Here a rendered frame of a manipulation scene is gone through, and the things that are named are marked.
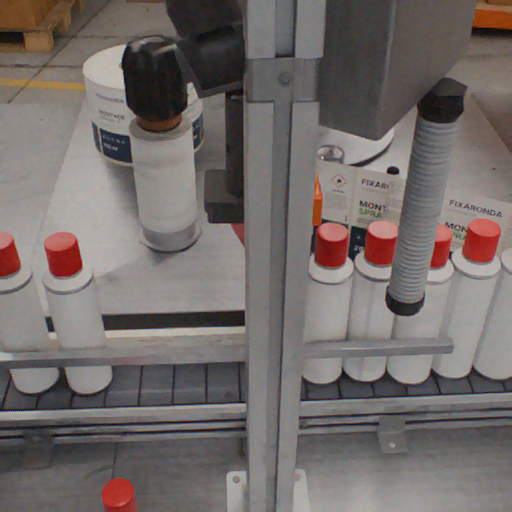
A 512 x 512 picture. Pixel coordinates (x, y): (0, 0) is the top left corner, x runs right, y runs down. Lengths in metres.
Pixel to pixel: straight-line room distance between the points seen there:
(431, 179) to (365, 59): 0.15
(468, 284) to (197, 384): 0.32
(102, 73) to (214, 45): 0.59
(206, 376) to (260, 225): 0.39
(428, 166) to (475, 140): 0.81
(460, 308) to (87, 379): 0.42
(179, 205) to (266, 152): 0.53
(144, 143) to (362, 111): 0.52
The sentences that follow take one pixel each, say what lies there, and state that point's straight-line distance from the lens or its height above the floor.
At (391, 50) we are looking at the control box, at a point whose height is 1.34.
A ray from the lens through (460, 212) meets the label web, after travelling 0.82.
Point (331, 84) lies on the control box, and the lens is 0.42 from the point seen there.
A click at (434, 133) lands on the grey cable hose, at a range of 0.51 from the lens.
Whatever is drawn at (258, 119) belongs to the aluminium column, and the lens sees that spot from 0.42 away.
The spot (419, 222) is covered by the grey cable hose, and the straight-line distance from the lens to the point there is 0.55.
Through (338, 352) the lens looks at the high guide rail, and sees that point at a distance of 0.73.
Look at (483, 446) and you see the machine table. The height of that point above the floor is 0.83.
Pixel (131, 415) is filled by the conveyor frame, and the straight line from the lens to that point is 0.79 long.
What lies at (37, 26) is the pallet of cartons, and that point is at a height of 0.15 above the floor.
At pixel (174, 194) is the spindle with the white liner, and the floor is 0.98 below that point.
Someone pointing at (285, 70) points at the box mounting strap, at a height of 1.33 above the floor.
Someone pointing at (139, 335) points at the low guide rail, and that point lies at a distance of 0.82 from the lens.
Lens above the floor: 1.49
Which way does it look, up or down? 38 degrees down
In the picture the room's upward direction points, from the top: straight up
